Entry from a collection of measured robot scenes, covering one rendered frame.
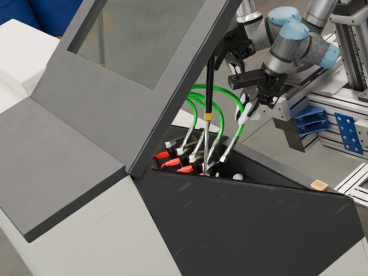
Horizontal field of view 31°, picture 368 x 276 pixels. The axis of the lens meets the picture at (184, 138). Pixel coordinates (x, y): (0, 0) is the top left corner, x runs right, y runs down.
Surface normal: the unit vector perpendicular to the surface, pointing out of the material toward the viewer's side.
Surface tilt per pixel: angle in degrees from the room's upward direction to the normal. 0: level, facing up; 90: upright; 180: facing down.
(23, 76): 0
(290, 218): 90
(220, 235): 90
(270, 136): 0
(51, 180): 0
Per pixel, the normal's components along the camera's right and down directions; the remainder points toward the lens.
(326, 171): -0.36, -0.79
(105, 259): 0.51, 0.28
